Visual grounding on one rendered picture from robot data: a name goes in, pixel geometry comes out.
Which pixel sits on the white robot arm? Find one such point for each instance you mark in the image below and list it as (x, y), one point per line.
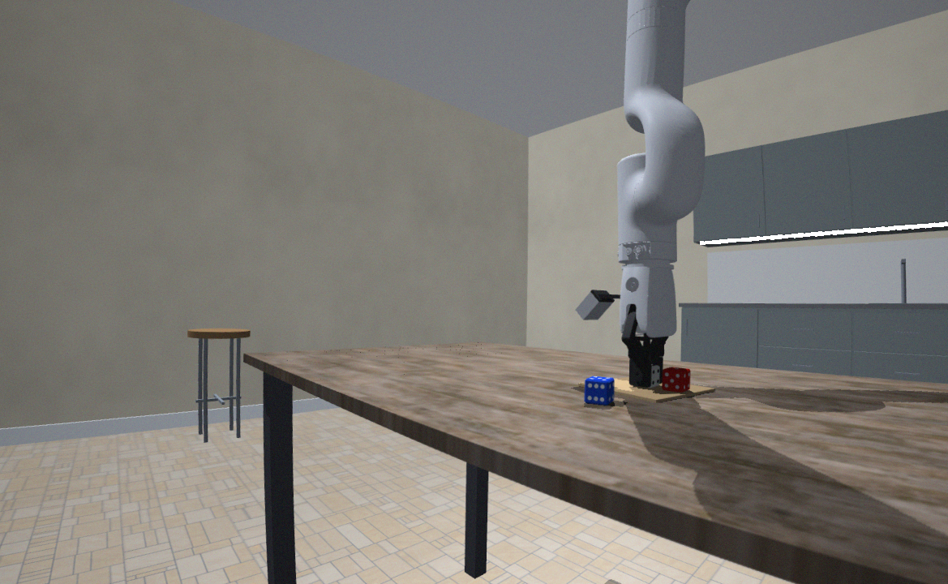
(673, 165)

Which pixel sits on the beige flat mat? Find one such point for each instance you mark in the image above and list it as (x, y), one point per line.
(655, 394)

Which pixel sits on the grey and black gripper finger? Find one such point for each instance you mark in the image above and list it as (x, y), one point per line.
(657, 353)
(639, 364)

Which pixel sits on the red die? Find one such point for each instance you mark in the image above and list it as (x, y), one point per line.
(676, 379)

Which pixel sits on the blue die with white pips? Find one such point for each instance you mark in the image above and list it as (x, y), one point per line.
(599, 390)

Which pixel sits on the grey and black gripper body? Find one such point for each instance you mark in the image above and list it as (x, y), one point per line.
(654, 295)

